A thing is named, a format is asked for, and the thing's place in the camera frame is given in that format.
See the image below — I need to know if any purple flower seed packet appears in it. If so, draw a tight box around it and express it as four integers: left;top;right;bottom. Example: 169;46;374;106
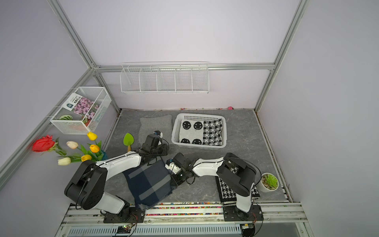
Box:
62;93;100;119

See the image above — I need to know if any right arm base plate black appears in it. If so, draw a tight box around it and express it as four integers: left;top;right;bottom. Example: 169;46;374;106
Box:
223;204;264;222

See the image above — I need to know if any white plastic perforated basket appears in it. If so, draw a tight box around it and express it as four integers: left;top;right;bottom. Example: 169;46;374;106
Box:
171;113;227;150

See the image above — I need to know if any red artificial rose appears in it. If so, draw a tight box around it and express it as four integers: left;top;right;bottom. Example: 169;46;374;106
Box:
32;135;67;156

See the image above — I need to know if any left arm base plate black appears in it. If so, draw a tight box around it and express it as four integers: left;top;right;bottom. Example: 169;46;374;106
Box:
103;206;146;224

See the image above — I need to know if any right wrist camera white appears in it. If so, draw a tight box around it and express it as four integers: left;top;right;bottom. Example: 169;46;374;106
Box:
165;162;181;175

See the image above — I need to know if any navy grey plaid scarf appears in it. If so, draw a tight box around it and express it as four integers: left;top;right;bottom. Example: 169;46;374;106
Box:
123;160;176;210

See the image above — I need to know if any tulip bouquet in teal vase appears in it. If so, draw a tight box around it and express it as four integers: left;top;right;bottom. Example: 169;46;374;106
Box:
54;132;108;166

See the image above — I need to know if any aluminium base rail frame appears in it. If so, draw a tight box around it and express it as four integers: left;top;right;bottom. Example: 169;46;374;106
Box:
56;201;314;237

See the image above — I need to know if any green toy shovel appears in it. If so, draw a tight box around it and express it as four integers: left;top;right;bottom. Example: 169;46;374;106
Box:
123;133;134;152

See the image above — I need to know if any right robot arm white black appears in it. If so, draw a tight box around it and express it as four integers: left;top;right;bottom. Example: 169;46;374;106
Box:
165;153;261;213

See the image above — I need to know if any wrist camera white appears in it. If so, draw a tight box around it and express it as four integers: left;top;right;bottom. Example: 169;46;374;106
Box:
154;130;163;138
165;162;181;175

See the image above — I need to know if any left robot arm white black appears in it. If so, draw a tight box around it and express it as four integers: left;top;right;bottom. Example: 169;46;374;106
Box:
64;131;173;214

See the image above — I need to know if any white black smiley scarf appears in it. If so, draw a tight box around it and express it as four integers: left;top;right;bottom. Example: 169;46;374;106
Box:
179;119;223;146

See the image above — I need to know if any white wire wall shelf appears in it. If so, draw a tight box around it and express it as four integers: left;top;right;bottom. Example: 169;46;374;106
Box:
120;61;210;94

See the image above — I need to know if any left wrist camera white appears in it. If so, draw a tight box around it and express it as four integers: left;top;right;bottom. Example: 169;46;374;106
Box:
154;130;163;138

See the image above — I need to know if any black white houndstooth scarf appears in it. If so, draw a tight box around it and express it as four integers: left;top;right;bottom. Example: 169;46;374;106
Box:
216;165;261;203

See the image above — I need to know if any small potted succulent white pot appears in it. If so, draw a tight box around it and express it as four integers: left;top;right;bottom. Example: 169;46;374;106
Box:
257;173;279;193

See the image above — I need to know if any white wire side basket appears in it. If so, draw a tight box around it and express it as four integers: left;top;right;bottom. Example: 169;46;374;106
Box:
50;87;112;135

